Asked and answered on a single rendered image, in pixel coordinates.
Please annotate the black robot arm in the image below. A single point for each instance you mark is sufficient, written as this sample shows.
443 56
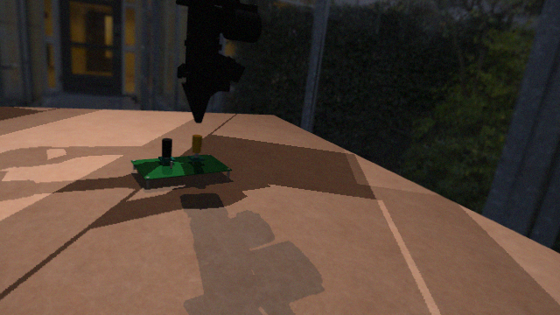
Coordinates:
237 21

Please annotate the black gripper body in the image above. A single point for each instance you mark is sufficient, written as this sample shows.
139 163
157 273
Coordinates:
199 71

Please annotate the green circuit board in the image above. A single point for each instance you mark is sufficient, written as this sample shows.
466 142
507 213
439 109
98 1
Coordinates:
170 167

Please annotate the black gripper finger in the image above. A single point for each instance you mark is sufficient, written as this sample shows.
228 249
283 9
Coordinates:
185 84
198 101

